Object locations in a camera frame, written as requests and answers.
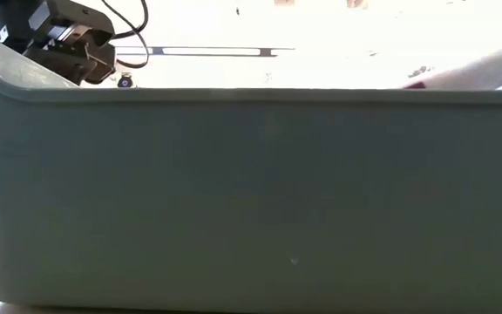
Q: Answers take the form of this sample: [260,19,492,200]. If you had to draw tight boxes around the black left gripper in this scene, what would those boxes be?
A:
[22,0,117,86]

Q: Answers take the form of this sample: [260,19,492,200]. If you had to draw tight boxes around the dark grey plastic bin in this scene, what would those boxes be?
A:
[0,17,502,311]

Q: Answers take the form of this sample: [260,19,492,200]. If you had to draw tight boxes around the small black distant object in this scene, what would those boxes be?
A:
[407,65,435,79]

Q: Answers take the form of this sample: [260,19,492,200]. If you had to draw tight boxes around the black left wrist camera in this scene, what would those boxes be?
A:
[83,42,118,85]

